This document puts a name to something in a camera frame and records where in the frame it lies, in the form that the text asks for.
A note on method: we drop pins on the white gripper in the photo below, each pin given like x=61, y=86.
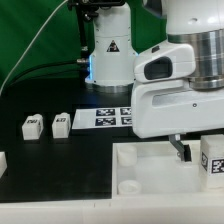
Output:
x=172, y=108

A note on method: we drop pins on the white square table top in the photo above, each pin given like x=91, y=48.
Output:
x=153, y=168

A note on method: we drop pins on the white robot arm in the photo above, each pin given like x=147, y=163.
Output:
x=199, y=23

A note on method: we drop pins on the white marker sheet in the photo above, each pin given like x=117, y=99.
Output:
x=102, y=118

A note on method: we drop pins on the white block left edge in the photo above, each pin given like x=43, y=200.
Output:
x=3, y=163

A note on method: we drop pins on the white front rail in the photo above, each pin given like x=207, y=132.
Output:
x=176, y=209

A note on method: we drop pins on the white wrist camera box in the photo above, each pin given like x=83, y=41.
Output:
x=165, y=61

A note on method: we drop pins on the black camera stand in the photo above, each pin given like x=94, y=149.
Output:
x=86, y=11

